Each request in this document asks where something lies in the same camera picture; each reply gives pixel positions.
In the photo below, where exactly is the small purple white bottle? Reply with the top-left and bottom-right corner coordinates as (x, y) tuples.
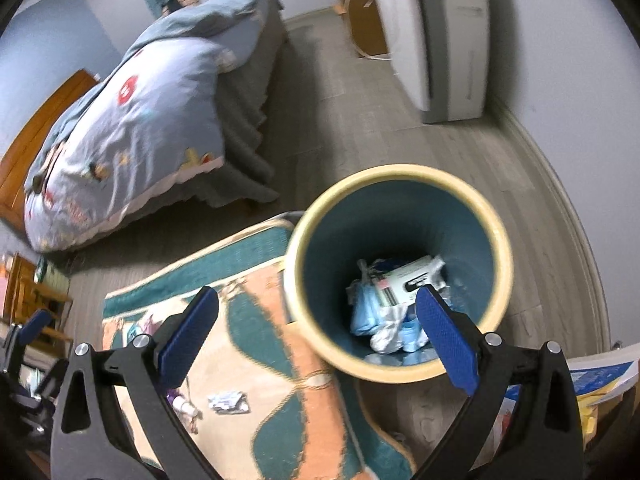
(167, 391), (203, 420)

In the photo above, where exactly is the white tissue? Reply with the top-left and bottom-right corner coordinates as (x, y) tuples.
(370, 310), (416, 354)

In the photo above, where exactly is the white cardboard box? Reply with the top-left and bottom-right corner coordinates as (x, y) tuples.
(372, 255), (446, 308)

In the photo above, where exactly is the wooden nightstand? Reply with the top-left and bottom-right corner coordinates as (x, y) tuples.
(0, 252), (76, 361)

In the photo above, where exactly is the blue white carton box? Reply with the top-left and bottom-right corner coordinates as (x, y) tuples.
(492, 357), (640, 461)

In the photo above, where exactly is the wooden cabinet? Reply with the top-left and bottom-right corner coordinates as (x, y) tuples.
(327, 0), (390, 58)

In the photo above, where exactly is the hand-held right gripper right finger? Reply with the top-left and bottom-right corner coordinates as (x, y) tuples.
(412, 285), (586, 480)

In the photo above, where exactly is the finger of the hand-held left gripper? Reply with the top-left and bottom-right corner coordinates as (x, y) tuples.
(0, 309), (55, 376)
(34, 357), (71, 405)

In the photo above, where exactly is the wooden headboard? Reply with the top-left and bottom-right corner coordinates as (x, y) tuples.
(0, 69), (101, 233)

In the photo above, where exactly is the crumpled white wrapper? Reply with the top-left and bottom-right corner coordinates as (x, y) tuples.
(207, 389), (250, 415)

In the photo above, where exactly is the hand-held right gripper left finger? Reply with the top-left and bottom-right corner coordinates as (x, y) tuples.
(50, 285), (223, 480)

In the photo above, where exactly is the pale green box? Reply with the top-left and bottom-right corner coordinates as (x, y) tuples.
(35, 257), (69, 292)

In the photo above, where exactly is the bed with blue quilt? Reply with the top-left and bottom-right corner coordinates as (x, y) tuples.
(22, 0), (281, 253)

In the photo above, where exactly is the bed with grey skirt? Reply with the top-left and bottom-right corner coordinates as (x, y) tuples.
(30, 0), (290, 256)

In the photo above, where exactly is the white air purifier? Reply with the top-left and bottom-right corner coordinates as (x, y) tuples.
(367, 0), (491, 125)

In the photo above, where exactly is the blue bin with cream rim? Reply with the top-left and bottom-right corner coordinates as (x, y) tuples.
(282, 164), (515, 385)

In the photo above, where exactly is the teal and orange rug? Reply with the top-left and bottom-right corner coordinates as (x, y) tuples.
(102, 217), (416, 480)

